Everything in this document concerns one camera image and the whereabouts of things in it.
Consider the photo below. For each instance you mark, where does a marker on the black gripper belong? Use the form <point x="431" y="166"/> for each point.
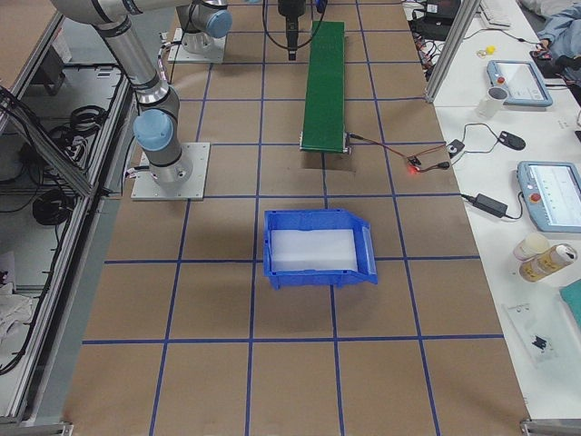
<point x="289" y="10"/>

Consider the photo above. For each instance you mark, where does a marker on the green conveyor belt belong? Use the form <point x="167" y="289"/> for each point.
<point x="323" y="129"/>

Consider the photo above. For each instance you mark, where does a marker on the small black controller box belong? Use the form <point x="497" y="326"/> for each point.
<point x="454" y="148"/>

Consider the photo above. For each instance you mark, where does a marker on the white cup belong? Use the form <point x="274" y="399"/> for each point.
<point x="492" y="102"/>

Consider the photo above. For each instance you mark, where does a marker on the blue plastic bin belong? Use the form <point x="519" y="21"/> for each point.
<point x="317" y="247"/>

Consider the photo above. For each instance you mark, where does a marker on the upper teach pendant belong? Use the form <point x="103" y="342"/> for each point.
<point x="523" y="82"/>

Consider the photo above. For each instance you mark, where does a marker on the teach pendant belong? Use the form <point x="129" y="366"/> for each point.
<point x="552" y="195"/>
<point x="523" y="82"/>

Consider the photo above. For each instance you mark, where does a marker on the black computer mouse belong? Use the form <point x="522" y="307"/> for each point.
<point x="512" y="141"/>

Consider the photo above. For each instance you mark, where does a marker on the black power adapter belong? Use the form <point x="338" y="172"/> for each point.
<point x="487" y="204"/>

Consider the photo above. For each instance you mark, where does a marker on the lower teach pendant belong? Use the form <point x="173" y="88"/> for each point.
<point x="552" y="195"/>

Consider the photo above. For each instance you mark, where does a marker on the cream lidded jar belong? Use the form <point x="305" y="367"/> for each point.
<point x="533" y="244"/>

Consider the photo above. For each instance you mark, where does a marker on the yellow drink can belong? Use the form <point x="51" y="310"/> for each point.
<point x="550" y="261"/>

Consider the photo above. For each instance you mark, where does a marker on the clear plastic bag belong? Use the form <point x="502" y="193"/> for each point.
<point x="546" y="331"/>

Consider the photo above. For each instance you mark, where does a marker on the aluminium frame post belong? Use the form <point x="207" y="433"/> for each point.
<point x="458" y="30"/>

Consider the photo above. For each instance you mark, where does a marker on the aluminium side rack frame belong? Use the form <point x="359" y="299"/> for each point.
<point x="46" y="194"/>

